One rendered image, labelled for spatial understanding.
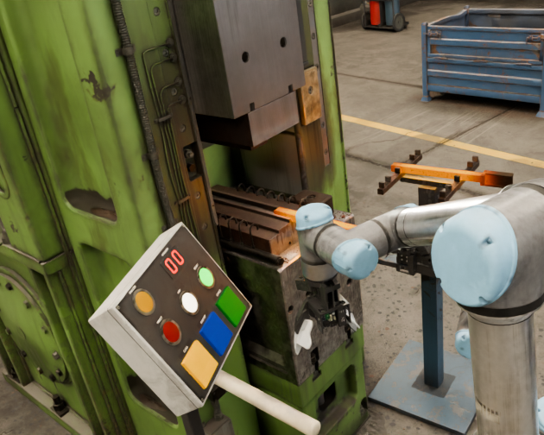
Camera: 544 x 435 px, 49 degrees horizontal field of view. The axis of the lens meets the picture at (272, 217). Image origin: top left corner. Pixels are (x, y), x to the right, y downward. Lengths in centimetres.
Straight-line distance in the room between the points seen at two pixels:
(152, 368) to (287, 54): 90
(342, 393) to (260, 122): 116
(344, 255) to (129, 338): 45
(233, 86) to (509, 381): 97
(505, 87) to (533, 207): 471
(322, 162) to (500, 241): 140
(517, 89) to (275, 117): 396
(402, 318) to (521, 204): 220
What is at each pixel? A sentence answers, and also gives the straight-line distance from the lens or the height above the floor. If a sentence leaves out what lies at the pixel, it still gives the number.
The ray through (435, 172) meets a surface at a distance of 207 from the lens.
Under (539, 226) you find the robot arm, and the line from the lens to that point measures 81.
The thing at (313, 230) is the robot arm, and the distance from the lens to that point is 117.
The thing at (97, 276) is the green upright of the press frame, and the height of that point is 86.
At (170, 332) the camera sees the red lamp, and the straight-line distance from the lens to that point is 127.
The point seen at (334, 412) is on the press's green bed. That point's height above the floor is 16.
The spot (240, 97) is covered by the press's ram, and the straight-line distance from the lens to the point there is 155.
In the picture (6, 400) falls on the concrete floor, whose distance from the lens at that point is 313.
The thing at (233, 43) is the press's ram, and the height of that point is 155.
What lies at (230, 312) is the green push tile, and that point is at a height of 101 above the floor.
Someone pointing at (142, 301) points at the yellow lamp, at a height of 117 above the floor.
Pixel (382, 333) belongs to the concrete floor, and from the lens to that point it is 289.
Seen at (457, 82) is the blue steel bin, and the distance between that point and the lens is 571.
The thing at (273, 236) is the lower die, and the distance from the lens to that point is 175.
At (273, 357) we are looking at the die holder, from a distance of 202.
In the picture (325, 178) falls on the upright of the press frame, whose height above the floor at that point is 95.
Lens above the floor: 183
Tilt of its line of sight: 27 degrees down
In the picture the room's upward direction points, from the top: 9 degrees counter-clockwise
